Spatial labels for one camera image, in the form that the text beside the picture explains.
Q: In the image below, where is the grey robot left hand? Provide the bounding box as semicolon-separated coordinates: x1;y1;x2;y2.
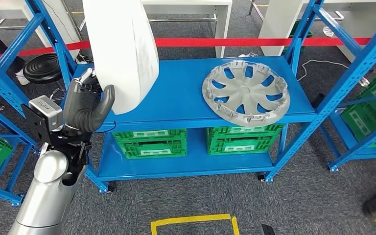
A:
63;68;116;133

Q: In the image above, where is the white curved plastic car part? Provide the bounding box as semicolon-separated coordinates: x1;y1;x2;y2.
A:
82;0;160;115

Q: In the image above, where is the blue metal shelf rack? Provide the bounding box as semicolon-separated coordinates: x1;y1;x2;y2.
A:
317;48;376;172
0;0;376;194
0;97;43;207

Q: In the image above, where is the black round stool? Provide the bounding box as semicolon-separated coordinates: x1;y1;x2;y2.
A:
23;53;63;85

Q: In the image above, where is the red barrier belt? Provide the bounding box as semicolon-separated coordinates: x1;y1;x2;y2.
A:
0;40;92;60
155;37;372;48

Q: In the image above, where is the white pillar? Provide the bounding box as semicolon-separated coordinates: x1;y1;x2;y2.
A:
29;0;85;54

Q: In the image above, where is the white table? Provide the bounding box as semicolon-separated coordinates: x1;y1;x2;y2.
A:
258;0;376;64
141;0;234;58

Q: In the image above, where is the silver wheel cover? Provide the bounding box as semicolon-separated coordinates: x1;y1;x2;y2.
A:
202;59;291;128

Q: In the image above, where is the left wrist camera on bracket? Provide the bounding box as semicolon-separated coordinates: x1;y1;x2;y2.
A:
21;95;64;145

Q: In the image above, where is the white floor cable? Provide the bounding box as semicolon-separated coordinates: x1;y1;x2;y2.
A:
297;59;351;82

